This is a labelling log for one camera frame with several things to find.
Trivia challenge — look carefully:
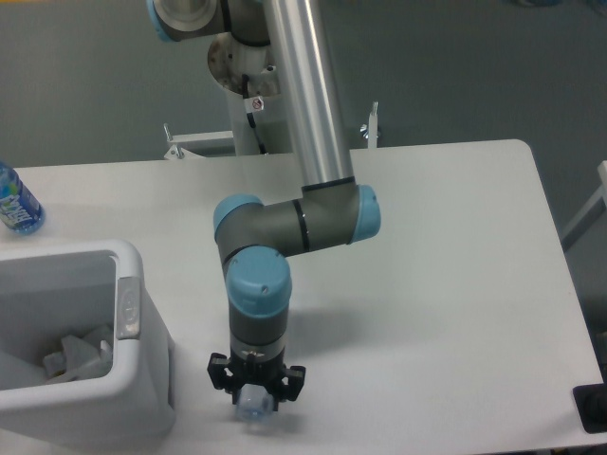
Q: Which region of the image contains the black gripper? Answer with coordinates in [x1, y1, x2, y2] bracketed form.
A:
[207, 352, 306, 411]

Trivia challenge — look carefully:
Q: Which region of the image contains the crushed clear plastic bottle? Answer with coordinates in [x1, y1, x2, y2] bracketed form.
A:
[235, 384, 275, 423]

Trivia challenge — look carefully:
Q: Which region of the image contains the blue labelled water bottle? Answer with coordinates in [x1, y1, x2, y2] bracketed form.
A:
[1, 162, 46, 235]

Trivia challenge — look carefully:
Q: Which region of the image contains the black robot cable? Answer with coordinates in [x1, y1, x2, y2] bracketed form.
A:
[240, 72, 268, 155]

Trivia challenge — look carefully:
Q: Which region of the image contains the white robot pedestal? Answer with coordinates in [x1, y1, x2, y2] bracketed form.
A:
[208, 32, 292, 155]

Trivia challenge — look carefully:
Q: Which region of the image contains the white left mounting bracket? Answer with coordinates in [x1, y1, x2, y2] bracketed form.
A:
[163, 123, 235, 160]

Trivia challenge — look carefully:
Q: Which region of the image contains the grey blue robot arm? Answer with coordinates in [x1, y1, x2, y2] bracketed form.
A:
[147, 1, 381, 420]

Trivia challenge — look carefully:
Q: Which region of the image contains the black table clamp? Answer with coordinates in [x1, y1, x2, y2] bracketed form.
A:
[573, 383, 606, 434]

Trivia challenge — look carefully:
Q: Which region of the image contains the white trash can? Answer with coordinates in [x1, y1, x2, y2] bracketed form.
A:
[1, 240, 175, 446]

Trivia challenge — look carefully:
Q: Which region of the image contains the white mounting bracket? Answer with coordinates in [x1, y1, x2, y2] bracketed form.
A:
[359, 100, 380, 149]
[163, 123, 235, 160]

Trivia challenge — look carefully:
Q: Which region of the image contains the crumpled trash in can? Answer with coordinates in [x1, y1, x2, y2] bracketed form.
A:
[43, 324, 114, 384]

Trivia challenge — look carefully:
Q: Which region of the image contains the white right mounting bracket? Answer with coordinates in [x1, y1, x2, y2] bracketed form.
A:
[359, 100, 380, 149]

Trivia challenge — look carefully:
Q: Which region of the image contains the white frame at right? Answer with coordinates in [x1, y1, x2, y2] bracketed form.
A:
[561, 160, 606, 252]

